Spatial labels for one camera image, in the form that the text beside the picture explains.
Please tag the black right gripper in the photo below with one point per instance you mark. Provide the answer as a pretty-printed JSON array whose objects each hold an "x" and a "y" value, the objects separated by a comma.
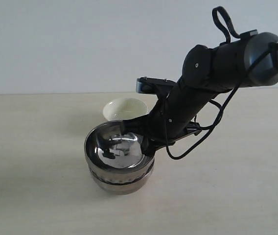
[{"x": 170, "y": 117}]

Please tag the cream ceramic bowl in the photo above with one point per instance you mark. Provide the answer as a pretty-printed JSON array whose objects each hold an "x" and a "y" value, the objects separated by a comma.
[{"x": 124, "y": 109}]

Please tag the ribbed steel bowl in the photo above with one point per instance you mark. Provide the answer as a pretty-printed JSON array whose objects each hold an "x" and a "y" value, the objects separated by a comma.
[{"x": 115, "y": 157}]

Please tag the smooth steel bowl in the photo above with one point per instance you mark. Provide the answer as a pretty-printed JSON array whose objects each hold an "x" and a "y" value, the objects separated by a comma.
[{"x": 122, "y": 188}]

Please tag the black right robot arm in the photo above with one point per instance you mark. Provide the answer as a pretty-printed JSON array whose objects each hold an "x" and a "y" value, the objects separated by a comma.
[{"x": 251, "y": 61}]

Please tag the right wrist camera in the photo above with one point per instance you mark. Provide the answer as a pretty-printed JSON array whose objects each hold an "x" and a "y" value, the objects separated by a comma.
[{"x": 147, "y": 85}]

